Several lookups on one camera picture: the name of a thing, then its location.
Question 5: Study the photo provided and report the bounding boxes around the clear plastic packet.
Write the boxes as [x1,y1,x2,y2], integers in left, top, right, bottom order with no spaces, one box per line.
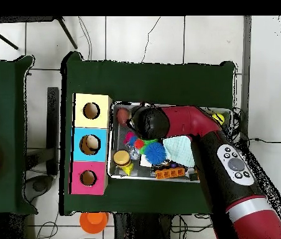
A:
[127,145,141,161]

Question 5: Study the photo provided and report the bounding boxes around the toy hamburger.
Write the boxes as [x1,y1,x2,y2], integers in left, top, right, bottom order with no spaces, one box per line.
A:
[113,150,132,168]

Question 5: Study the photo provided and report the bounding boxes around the mint green muslin cloth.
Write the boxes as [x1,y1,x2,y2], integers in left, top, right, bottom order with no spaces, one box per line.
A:
[162,135,196,168]

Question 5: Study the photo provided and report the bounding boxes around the wooden box with three holes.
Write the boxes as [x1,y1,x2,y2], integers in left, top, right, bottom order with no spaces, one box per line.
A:
[70,93,113,195]

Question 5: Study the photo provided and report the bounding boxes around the green spiky toy with eyes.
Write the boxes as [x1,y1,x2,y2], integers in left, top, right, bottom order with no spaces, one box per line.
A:
[139,138,157,154]

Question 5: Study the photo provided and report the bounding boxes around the brown toy football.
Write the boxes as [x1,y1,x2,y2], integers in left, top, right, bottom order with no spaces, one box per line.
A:
[116,107,131,126]

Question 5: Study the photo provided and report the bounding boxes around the plain blue spiky ball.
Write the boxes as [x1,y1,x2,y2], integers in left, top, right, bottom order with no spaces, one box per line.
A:
[144,142,167,166]

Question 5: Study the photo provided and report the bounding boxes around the yellow toy cheese wedge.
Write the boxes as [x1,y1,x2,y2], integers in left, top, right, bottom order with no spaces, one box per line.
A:
[122,162,134,177]

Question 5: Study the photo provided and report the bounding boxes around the beige round toy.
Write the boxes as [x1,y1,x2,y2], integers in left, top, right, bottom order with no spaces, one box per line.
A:
[81,135,101,154]

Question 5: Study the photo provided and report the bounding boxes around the yellow smooth ball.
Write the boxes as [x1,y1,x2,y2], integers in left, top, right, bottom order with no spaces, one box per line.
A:
[211,113,225,126]

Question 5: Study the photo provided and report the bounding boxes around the orange plastic cup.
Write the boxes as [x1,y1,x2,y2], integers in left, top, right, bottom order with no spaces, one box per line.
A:
[79,212,109,235]

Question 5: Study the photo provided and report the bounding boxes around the grey stand base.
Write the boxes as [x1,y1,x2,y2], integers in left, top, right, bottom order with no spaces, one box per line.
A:
[24,174,55,203]

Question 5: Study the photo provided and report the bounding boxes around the black tripod stand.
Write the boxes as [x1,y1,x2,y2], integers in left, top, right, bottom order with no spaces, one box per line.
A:
[0,16,78,50]

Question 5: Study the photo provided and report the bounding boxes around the dark green side table cloth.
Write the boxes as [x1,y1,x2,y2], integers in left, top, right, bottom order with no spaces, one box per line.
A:
[0,55,39,215]

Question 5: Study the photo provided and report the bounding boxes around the wire mesh bin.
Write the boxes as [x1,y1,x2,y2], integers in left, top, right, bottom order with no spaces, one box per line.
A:
[108,101,233,184]

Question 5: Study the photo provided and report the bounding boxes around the black floor cables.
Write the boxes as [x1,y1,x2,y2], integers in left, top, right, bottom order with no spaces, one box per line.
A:
[170,213,214,239]

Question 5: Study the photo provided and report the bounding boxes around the black power cable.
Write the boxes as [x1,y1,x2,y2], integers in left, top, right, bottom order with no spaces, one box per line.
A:
[231,106,281,155]

